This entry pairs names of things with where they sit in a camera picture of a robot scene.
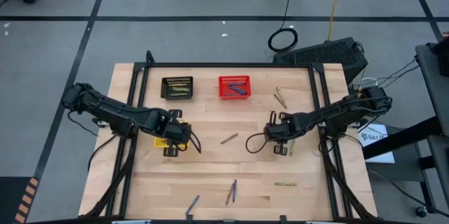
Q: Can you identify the black perforated computer case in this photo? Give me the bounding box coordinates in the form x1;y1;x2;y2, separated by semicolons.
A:
272;37;370;85

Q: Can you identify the black plastic basket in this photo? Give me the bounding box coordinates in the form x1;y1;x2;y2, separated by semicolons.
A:
160;76;194;100

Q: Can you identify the black camera cable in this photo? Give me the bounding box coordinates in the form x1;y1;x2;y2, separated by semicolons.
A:
244;131;267;154
189;129;203;154

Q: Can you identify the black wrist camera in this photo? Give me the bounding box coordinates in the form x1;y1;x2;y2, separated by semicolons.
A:
180;122;193;145
263;122;276;143

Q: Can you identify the black side table beam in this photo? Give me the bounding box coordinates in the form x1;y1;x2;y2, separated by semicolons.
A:
362;116;443;161

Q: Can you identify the grey side table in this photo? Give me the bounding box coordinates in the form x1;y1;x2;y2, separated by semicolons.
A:
415;43;449;218

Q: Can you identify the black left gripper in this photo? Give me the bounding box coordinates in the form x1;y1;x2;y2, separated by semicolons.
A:
163;109;186;158

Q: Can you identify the brown crayon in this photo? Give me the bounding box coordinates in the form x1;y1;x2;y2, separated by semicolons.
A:
224;183;235;206
220;132;239;145

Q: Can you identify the black hanging cable with coil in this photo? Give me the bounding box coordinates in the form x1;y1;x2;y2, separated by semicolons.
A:
267;0;300;54

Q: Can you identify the black left camera cable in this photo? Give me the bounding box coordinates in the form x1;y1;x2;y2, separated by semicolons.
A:
189;129;203;154

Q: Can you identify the black object on side table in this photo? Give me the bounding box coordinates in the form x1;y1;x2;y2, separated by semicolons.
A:
426;35;449;78

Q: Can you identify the red plastic basket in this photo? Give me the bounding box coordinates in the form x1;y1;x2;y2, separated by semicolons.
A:
217;74;252;100

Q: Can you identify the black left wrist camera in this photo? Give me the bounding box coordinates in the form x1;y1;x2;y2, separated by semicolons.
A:
180;122;193;145

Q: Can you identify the black right camera cable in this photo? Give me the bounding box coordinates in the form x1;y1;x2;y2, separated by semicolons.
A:
244;131;267;154

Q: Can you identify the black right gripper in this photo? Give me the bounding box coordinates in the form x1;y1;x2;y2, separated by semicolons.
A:
272;112;294;157

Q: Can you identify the white paper sign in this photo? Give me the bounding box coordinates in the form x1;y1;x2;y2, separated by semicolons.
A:
357;123;396;165

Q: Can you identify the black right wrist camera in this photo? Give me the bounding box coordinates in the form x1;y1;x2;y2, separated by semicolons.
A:
263;122;276;143

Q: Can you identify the yellow plastic basket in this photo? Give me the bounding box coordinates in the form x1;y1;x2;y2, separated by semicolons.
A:
153;121;191;149

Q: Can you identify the black hazard-striped floor mat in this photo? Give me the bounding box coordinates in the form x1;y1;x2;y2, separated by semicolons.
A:
0;176;40;224

